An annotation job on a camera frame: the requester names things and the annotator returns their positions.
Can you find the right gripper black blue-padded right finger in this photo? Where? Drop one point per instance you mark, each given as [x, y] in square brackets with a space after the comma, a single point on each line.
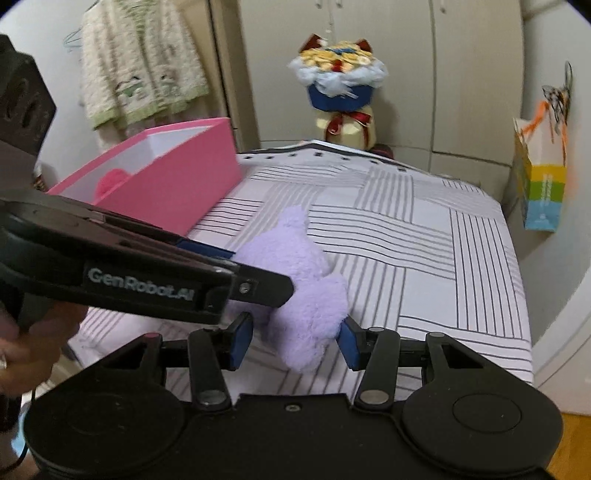
[375, 354]

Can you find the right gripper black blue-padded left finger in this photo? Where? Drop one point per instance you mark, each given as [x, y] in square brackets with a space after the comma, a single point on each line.
[209, 353]

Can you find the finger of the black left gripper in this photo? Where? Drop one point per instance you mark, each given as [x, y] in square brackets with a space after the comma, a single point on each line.
[251, 285]

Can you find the purple plush toy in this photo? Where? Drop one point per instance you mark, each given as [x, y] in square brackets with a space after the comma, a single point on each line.
[300, 331]

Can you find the pink fuzzy plush ball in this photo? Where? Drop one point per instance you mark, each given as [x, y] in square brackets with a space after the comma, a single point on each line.
[110, 181]

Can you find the pink cardboard shoe box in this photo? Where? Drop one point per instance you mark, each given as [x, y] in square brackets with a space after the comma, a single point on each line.
[178, 172]

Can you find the person's left hand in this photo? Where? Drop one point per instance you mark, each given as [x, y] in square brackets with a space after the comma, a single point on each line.
[30, 356]

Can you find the striped white table cloth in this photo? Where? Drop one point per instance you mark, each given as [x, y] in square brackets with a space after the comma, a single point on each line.
[421, 253]

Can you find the cream knitted green-trim cardigan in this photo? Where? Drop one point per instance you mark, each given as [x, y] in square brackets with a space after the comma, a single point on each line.
[138, 61]

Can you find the plush flower bouquet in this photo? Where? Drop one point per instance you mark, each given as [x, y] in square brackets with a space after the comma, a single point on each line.
[341, 80]

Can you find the colourful paper gift bag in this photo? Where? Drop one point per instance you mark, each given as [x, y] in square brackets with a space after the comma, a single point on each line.
[541, 168]

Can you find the beige wooden wardrobe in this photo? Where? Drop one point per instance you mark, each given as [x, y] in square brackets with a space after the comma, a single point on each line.
[440, 82]

